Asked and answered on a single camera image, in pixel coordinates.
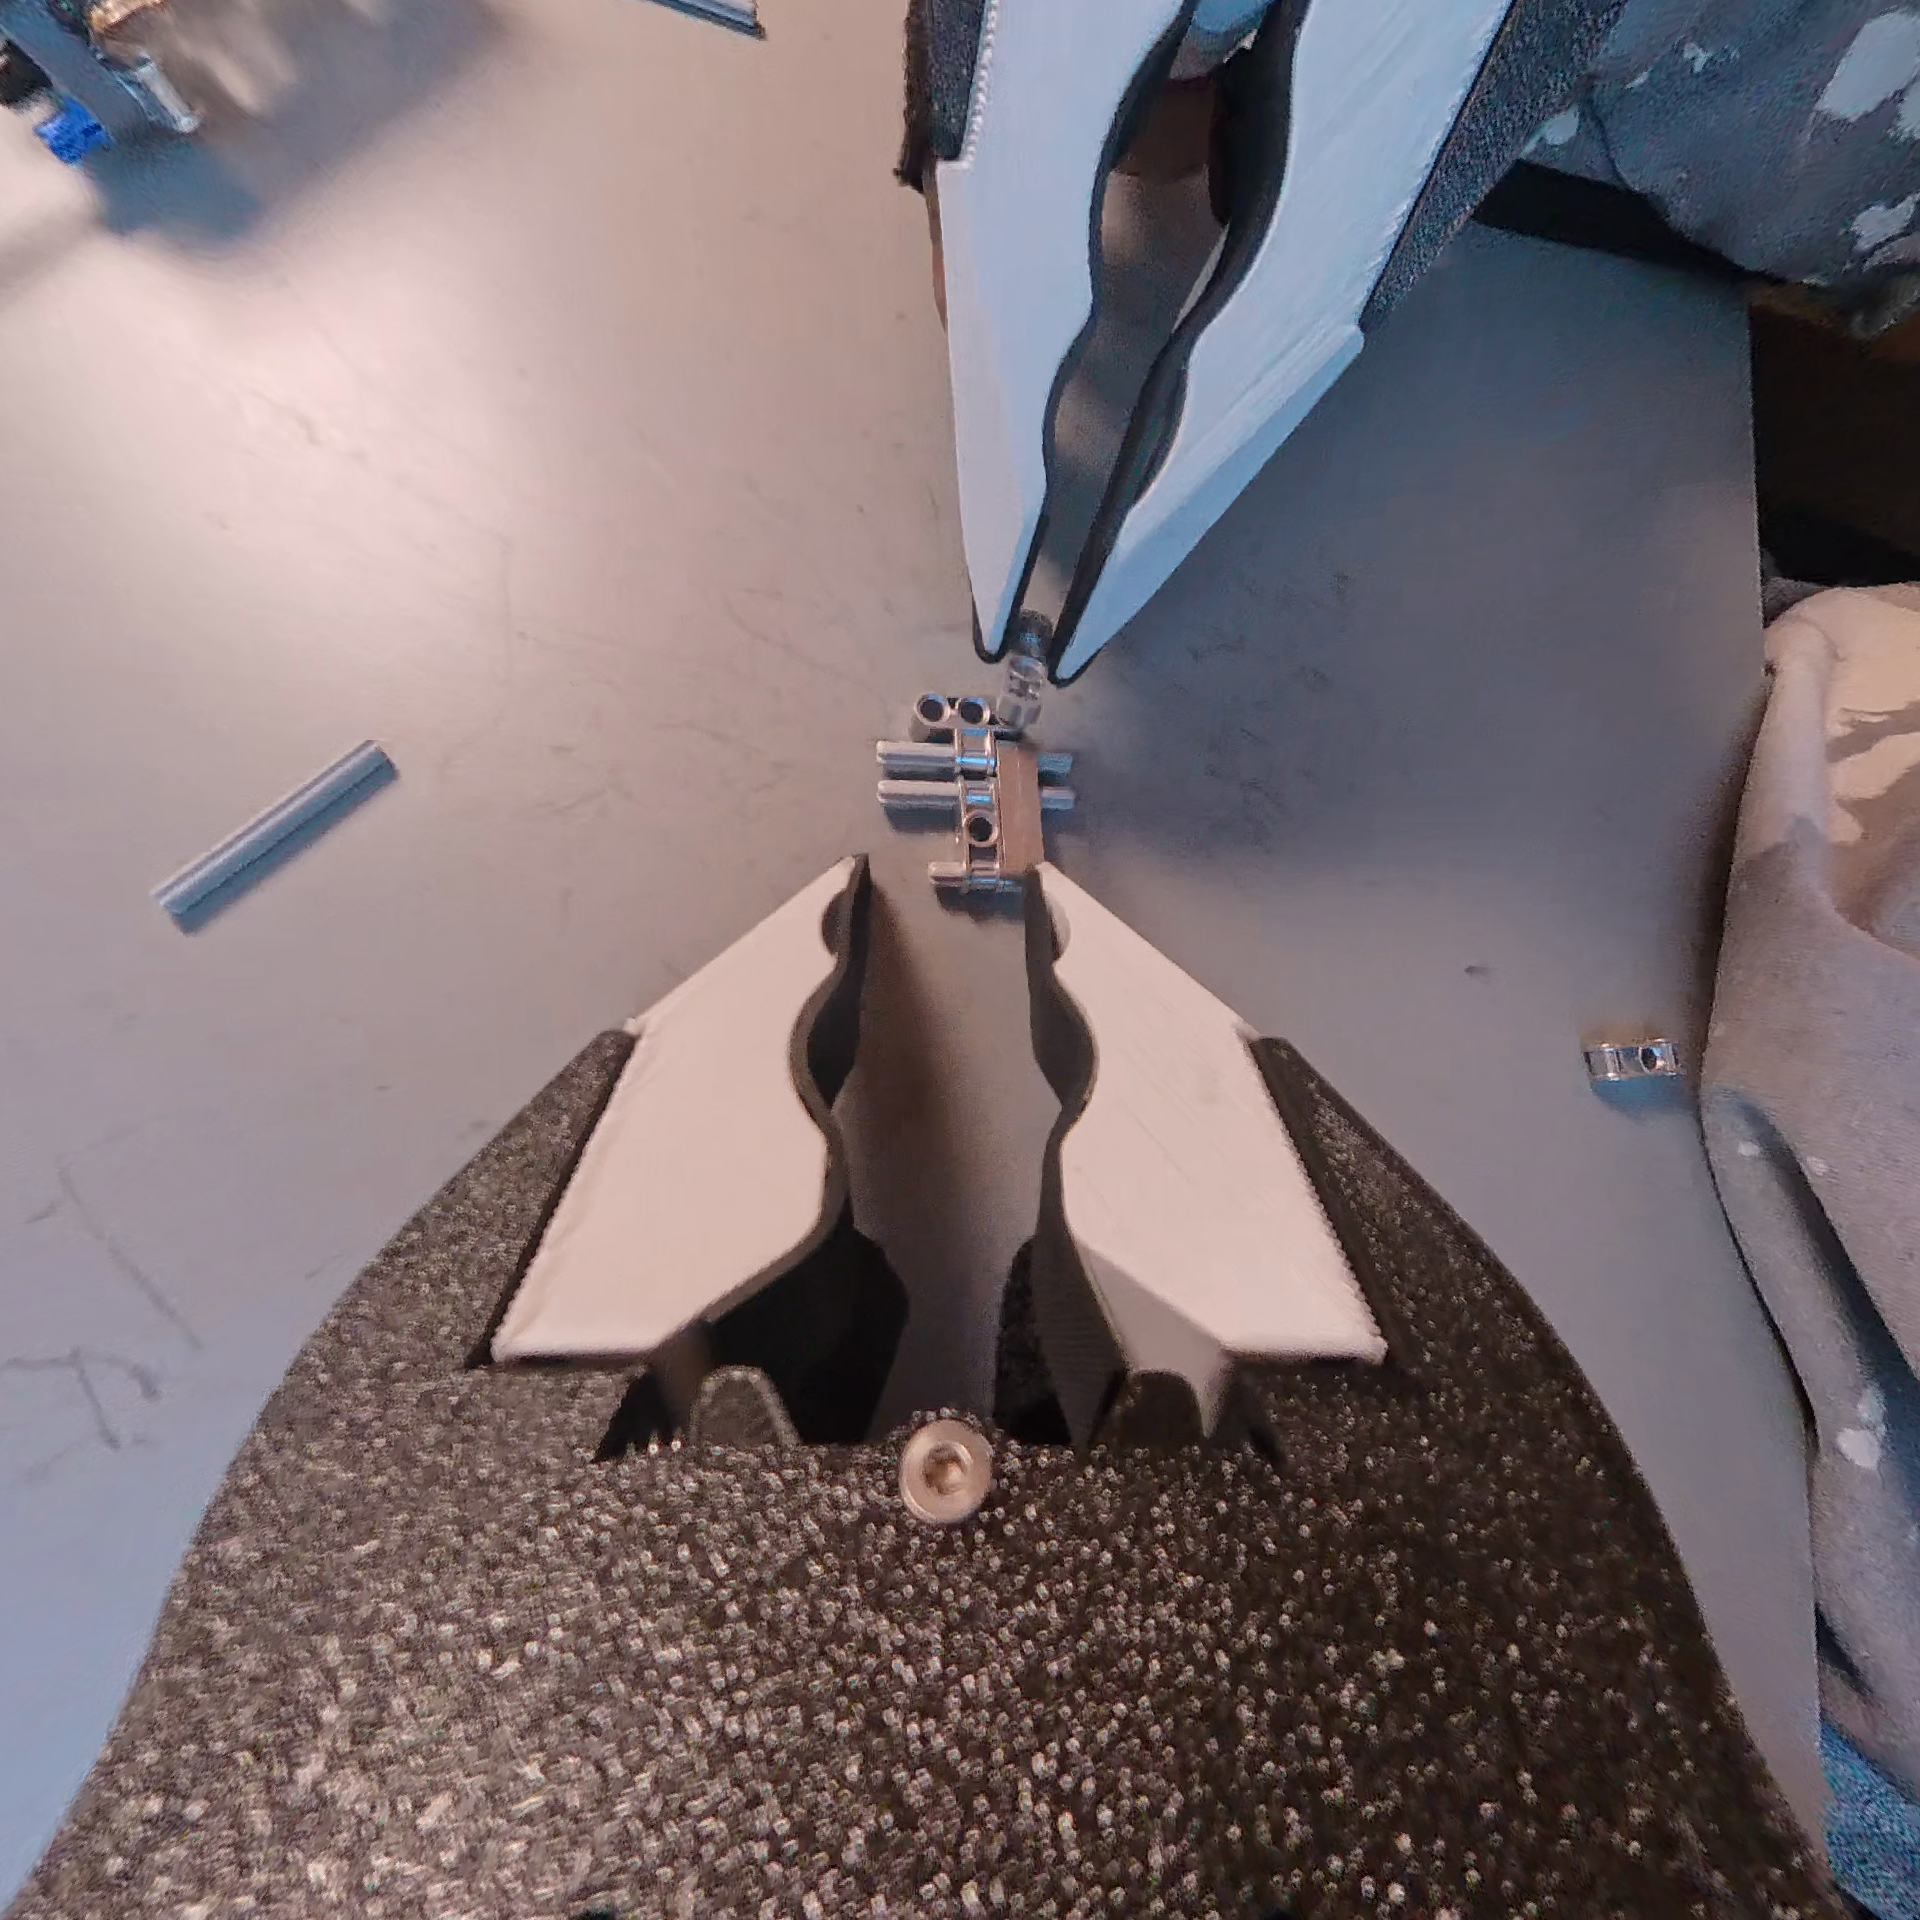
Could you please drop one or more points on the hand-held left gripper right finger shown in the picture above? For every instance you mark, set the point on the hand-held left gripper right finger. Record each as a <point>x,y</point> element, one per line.
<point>1216,1203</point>

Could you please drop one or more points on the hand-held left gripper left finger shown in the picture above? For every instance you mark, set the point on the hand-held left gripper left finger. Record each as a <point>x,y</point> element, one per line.
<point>676,1203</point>

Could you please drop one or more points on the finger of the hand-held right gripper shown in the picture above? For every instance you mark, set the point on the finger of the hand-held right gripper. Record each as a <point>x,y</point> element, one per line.
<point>1323,241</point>
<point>1016,303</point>

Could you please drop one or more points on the grey brick beam assembly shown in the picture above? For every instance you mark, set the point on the grey brick beam assembly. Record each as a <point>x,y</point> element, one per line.
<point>976,788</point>

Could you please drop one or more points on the grey desk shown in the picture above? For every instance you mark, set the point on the grey desk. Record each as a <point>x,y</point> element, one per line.
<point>451,539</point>

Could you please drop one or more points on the thin grey axle rod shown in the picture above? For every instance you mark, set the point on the thin grey axle rod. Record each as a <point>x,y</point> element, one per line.
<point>278,831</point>
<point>706,14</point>

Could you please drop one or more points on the small silver brick connector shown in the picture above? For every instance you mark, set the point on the small silver brick connector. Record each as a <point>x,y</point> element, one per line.
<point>1636,1058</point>

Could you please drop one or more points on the yellow and clear brick model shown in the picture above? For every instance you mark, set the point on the yellow and clear brick model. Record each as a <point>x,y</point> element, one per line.
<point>90,60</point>

